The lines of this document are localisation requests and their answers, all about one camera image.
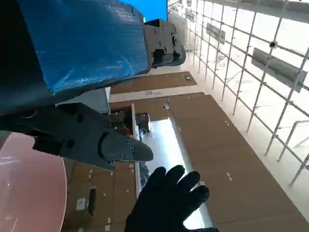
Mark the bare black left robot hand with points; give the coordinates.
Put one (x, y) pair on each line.
(79, 43)

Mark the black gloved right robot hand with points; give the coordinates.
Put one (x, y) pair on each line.
(166, 200)

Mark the pink bowl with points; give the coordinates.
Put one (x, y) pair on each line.
(29, 193)

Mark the blue screen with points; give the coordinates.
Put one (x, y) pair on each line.
(154, 9)

